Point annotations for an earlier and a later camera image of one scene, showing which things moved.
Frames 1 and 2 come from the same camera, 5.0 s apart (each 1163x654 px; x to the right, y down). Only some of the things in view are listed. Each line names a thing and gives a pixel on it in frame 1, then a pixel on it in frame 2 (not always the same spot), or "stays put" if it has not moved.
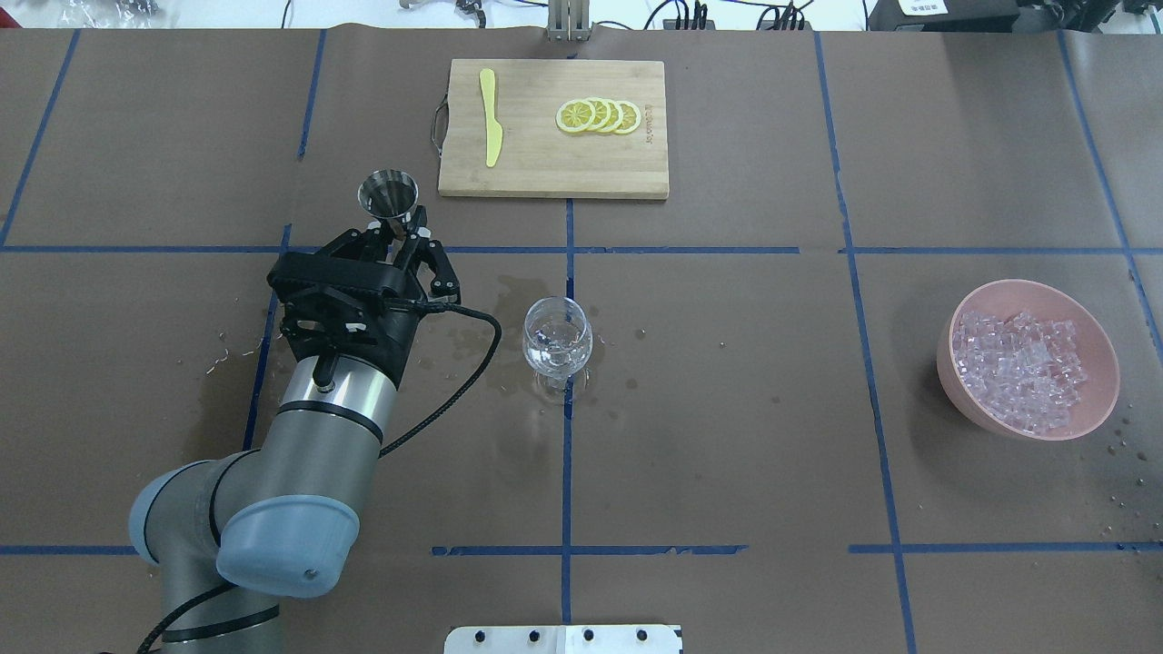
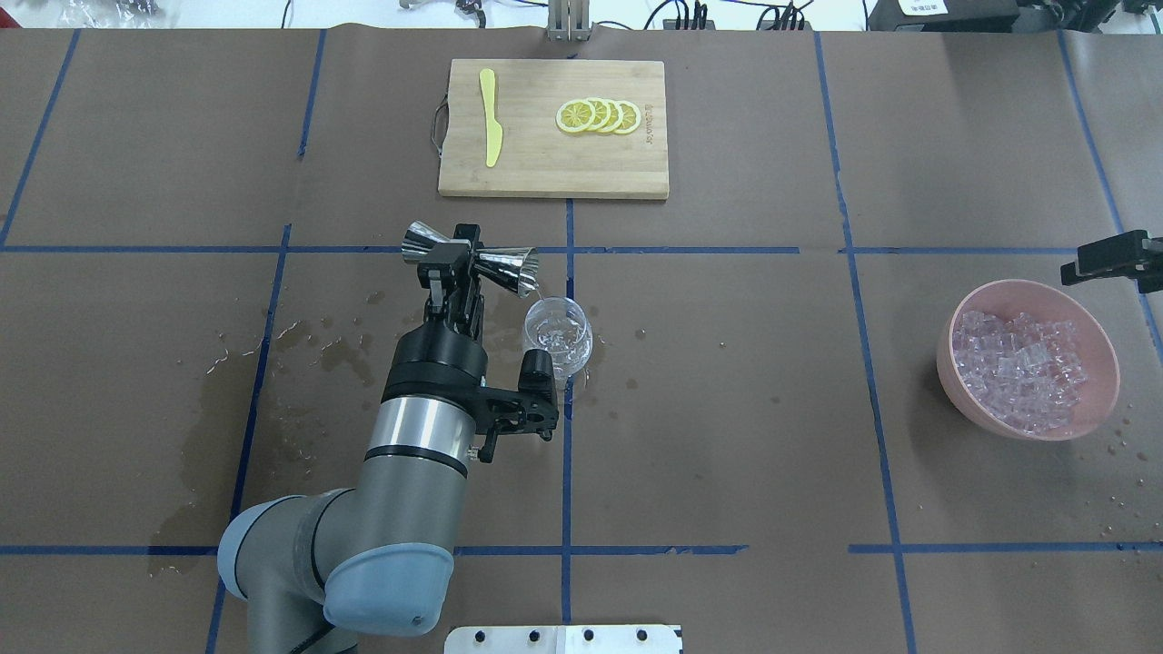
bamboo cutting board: (537, 156) stays put
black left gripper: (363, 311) -> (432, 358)
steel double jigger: (390, 193) -> (516, 267)
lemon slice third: (616, 115) stays put
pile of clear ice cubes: (1027, 371) stays put
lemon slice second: (602, 113) stays put
